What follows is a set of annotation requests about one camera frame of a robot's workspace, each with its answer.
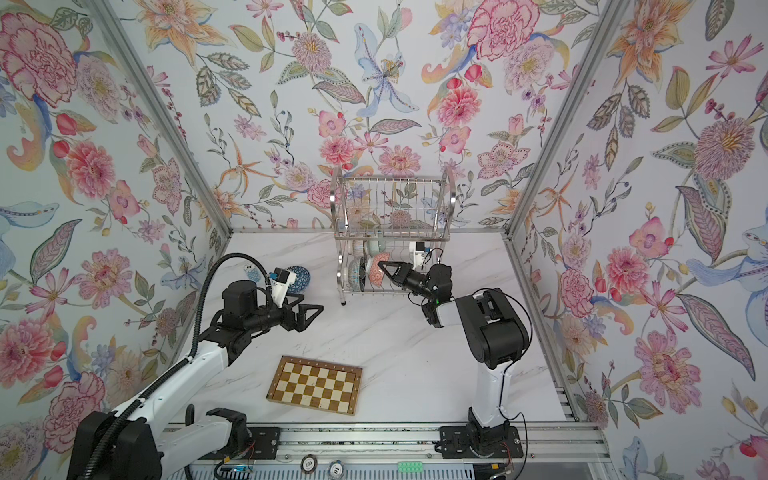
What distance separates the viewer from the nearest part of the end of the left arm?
25.2 inches

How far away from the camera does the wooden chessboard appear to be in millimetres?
798

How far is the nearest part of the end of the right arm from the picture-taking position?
75 cm
